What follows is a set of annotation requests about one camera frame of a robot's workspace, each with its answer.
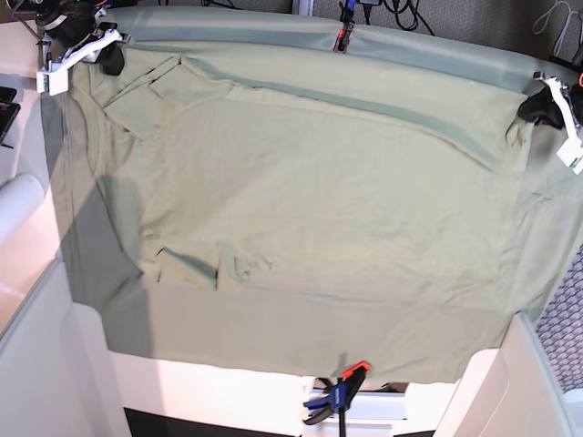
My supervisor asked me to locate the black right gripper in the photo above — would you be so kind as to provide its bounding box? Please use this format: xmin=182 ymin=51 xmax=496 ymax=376
xmin=36 ymin=1 xmax=124 ymax=76

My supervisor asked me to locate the light green T-shirt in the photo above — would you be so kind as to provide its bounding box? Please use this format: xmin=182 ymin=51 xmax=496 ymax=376
xmin=67 ymin=47 xmax=537 ymax=301

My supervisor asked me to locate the black phone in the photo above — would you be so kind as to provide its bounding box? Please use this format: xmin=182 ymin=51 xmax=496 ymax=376
xmin=0 ymin=86 xmax=21 ymax=143

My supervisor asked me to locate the white paper roll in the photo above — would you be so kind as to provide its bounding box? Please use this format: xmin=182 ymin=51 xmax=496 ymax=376
xmin=0 ymin=173 xmax=45 ymax=245

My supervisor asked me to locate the red clamp top middle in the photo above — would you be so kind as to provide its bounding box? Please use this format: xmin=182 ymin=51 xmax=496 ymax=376
xmin=333 ymin=0 xmax=356 ymax=54

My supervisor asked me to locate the black mesh chair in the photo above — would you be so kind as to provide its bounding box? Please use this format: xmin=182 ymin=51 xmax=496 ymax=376
xmin=537 ymin=249 xmax=583 ymax=391

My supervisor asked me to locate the blue bar clamp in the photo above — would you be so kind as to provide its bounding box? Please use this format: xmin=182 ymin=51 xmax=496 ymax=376
xmin=302 ymin=361 xmax=372 ymax=437

